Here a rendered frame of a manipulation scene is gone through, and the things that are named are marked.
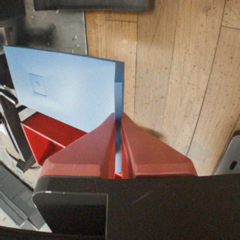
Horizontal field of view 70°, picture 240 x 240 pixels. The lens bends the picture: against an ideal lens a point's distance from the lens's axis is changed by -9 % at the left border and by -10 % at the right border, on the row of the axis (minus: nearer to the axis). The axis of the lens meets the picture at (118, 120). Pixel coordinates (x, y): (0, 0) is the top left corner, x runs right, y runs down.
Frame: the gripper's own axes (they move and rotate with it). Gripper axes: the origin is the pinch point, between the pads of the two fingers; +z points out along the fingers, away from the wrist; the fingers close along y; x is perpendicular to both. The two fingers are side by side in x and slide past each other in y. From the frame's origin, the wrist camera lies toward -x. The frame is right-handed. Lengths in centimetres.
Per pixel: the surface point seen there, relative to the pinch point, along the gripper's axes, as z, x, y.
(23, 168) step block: 16.3, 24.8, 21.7
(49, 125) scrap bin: 15.7, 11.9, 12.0
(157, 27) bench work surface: 9.9, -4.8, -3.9
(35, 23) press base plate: 20.0, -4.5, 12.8
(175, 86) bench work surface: 8.6, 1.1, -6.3
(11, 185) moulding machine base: 272, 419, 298
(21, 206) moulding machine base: 211, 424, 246
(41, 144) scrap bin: 18.7, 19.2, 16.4
